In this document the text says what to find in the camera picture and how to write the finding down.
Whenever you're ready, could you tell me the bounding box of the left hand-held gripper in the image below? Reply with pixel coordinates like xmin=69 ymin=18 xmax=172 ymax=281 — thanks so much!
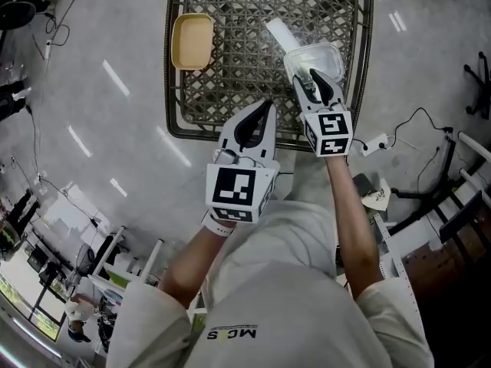
xmin=206 ymin=100 xmax=281 ymax=225

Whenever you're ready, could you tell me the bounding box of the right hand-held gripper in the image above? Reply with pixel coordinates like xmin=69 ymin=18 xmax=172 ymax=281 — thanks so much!
xmin=293 ymin=68 xmax=354 ymax=157

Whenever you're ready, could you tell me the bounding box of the person's left forearm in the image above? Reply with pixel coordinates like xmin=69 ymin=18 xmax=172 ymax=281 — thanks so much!
xmin=157 ymin=226 xmax=231 ymax=310

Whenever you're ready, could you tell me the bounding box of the person's right forearm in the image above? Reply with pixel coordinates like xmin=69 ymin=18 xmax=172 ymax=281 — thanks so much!
xmin=325 ymin=154 xmax=384 ymax=302

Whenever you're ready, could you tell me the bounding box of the yellow rectangular dish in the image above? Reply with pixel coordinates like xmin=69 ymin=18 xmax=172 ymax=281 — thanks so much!
xmin=171 ymin=12 xmax=215 ymax=71

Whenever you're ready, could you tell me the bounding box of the dark wicker table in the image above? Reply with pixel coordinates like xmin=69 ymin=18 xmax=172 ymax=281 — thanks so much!
xmin=163 ymin=0 xmax=375 ymax=153

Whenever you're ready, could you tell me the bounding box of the white wristband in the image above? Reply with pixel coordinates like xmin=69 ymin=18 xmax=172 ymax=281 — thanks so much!
xmin=201 ymin=211 xmax=236 ymax=238

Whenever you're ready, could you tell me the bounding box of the white paper bag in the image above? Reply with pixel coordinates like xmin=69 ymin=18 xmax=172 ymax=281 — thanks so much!
xmin=361 ymin=177 xmax=393 ymax=212

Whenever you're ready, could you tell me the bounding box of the black stand base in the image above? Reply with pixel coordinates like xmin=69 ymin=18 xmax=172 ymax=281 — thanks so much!
xmin=387 ymin=130 xmax=461 ymax=237

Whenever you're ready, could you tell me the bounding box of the white desk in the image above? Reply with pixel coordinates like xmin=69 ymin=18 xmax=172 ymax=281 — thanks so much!
xmin=458 ymin=130 xmax=491 ymax=191

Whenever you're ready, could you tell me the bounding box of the black office chair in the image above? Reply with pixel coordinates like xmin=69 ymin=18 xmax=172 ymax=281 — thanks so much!
xmin=463 ymin=51 xmax=491 ymax=121

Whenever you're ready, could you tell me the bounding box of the person's white shirt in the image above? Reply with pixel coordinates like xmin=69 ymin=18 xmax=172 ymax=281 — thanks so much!
xmin=105 ymin=199 xmax=434 ymax=368

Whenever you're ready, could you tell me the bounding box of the white perforated metal shelf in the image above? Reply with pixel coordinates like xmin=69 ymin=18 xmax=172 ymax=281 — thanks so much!
xmin=370 ymin=211 xmax=425 ymax=360

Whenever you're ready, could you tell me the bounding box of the black round fan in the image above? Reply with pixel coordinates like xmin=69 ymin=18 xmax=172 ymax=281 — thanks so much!
xmin=0 ymin=1 xmax=38 ymax=31

